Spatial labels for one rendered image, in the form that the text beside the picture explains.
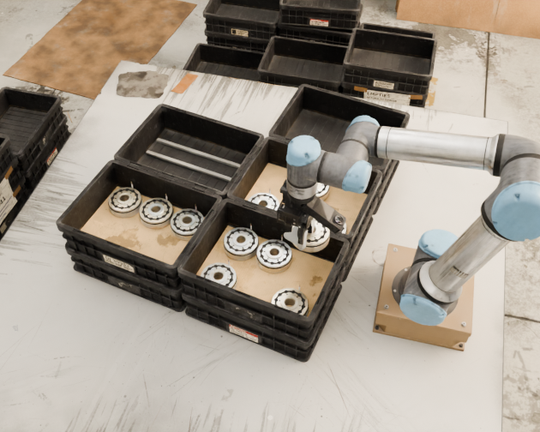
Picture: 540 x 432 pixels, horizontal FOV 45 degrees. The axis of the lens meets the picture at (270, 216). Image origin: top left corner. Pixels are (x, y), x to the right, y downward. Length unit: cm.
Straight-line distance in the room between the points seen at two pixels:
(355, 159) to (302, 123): 87
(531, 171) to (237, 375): 96
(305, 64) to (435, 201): 132
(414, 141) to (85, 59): 294
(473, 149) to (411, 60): 180
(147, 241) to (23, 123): 137
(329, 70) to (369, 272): 150
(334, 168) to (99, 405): 91
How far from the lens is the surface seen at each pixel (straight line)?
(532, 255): 322
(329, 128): 234
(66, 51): 430
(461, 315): 193
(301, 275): 190
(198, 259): 189
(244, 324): 184
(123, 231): 204
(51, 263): 219
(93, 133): 258
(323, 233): 176
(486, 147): 152
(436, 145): 153
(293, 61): 340
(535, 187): 140
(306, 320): 170
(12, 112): 331
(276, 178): 214
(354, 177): 147
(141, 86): 275
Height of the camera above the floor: 237
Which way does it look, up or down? 49 degrees down
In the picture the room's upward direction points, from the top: straight up
